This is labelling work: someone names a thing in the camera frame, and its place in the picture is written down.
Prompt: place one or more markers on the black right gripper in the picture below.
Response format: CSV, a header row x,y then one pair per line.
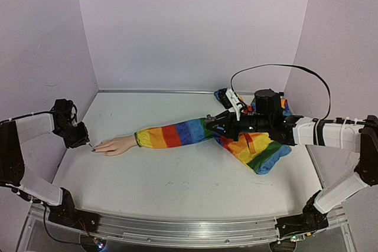
x,y
231,125

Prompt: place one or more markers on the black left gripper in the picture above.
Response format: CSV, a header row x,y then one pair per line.
x,y
83,139

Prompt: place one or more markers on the purple nail polish bottle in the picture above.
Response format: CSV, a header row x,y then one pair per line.
x,y
210,118

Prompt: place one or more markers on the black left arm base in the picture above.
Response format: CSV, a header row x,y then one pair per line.
x,y
68,215

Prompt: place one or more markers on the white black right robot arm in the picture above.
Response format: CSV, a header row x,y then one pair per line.
x,y
358,136

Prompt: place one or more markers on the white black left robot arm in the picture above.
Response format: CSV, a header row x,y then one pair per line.
x,y
18,133

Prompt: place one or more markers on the mannequin hand with forearm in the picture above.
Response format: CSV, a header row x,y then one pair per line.
x,y
116,146

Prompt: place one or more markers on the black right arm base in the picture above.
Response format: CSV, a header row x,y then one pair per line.
x,y
309,221

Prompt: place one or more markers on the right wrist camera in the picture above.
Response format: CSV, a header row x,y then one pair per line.
x,y
232,102

